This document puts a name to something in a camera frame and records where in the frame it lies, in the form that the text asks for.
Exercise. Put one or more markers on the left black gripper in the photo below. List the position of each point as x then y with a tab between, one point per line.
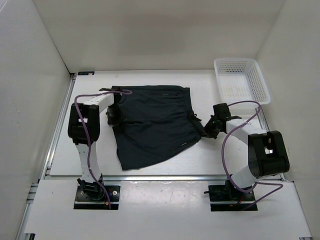
119	121

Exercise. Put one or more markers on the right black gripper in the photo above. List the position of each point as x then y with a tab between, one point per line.
206	132

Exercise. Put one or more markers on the dark navy sport shorts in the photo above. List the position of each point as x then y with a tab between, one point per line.
159	123

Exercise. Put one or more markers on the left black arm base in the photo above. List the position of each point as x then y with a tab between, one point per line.
90	196

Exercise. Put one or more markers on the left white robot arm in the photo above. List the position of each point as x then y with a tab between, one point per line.
84	128

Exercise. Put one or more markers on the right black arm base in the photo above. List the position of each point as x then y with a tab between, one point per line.
228	199

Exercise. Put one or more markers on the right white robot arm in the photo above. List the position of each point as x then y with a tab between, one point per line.
266	151

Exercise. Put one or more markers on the white perforated plastic basket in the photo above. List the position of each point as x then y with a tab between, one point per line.
240	79

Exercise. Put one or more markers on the small dark label sticker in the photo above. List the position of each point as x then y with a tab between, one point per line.
86	73

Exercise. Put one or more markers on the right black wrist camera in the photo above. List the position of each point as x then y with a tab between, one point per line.
221	111

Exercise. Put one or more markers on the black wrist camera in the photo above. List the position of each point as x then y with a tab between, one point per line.
113	89
221	111

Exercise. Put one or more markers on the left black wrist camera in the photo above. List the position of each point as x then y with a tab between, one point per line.
113	89

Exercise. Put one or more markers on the front aluminium rail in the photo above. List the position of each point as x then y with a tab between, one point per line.
116	178

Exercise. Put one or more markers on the left aluminium frame rail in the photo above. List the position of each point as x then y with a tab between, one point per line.
47	161

